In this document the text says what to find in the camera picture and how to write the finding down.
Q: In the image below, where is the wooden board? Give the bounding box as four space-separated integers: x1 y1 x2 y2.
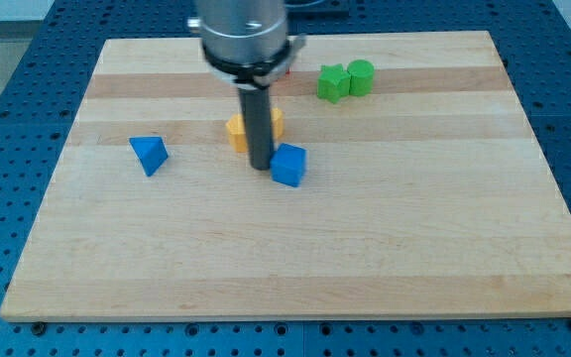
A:
0 31 571 322

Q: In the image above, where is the yellow block left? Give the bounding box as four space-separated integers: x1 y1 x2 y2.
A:
225 114 248 153

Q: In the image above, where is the green star block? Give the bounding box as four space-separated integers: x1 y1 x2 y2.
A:
316 64 351 104

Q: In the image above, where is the yellow block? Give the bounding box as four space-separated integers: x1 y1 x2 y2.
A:
271 107 285 139
225 114 248 153

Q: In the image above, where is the blue cube block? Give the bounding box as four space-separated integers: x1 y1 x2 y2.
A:
271 143 307 187

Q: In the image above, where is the yellow block right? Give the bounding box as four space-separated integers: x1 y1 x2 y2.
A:
271 107 285 139

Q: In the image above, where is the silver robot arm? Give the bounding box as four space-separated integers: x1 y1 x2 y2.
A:
186 0 306 171

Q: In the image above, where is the green cylinder block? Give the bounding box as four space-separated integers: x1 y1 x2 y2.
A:
347 59 375 96

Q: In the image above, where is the blue triangle block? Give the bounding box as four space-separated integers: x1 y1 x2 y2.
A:
129 137 169 177

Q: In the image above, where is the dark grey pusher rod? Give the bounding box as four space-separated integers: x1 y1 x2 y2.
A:
238 88 274 171

